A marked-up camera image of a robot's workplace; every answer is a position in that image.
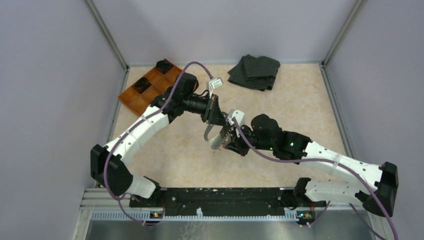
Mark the black object back compartment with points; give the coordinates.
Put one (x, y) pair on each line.
(163, 66)

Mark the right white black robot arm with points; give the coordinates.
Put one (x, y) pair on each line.
(372, 186)

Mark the right aluminium frame post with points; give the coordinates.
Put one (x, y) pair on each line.
(344, 30)

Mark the aluminium frame post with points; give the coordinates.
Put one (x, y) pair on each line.
(344, 30)
(98, 19)

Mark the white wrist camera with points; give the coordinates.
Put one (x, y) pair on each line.
(235, 115)
(213, 84)

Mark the black object compartment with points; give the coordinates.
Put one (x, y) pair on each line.
(141, 85)
(163, 66)

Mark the dark grey folded cloth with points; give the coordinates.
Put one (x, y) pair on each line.
(255, 73)

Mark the black object left compartment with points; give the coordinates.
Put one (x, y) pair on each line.
(141, 85)

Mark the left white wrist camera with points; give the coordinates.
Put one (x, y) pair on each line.
(213, 84)

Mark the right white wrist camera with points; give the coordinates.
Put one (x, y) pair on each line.
(235, 115)

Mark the left aluminium frame post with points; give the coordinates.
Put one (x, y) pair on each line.
(98, 19)

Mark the metal key holder plate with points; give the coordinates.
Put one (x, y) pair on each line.
(221, 139)

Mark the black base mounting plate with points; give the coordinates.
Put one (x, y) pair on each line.
(226, 202)

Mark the white cable duct rail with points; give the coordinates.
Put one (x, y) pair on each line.
(156, 216)

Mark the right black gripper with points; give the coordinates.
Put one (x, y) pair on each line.
(236, 145)

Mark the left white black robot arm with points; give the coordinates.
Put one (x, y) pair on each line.
(109, 163)

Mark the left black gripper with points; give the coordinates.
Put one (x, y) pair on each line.
(214, 115)

